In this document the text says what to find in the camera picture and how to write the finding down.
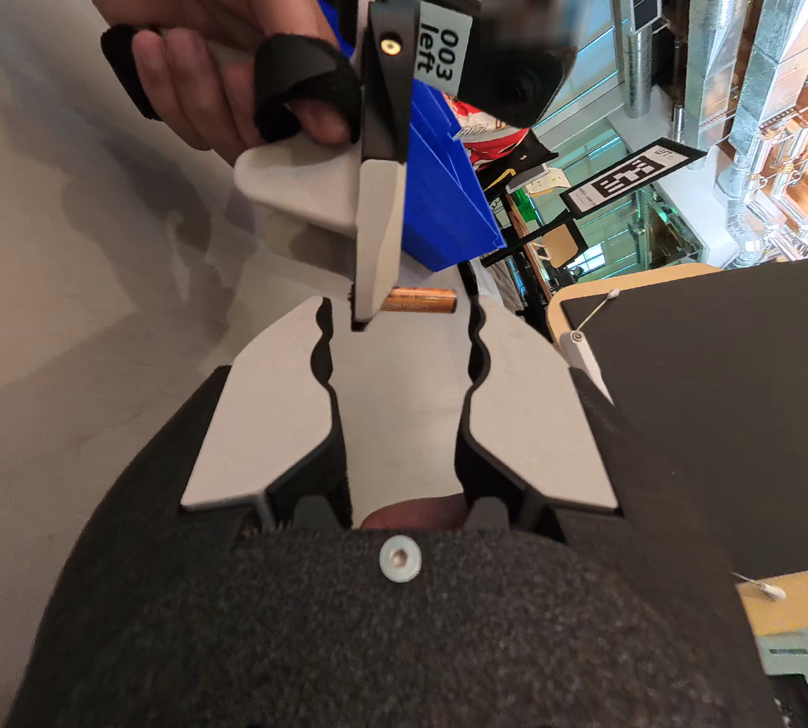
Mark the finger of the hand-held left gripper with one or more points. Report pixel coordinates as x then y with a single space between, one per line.
322 254
379 223

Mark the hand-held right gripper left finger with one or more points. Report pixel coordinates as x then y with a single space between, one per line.
265 418

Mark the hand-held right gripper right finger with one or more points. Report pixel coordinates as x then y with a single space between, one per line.
536 418

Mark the blue plastic bin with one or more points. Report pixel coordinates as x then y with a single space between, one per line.
442 204

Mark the orange and black battery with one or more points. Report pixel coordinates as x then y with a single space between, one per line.
423 301

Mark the red and white racing suit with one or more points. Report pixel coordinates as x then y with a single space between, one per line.
492 147

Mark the wooden workbench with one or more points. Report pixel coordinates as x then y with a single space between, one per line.
521 229

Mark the black board with wooden rim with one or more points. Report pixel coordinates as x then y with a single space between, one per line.
694 393

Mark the black and yellow jersey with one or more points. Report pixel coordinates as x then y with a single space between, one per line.
533 158

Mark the marker sign on black pole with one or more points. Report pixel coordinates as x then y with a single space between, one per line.
631 175

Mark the small tan board black frame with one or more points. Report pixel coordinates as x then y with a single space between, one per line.
562 245

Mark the slim silver ventilation duct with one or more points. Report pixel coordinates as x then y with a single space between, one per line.
634 77

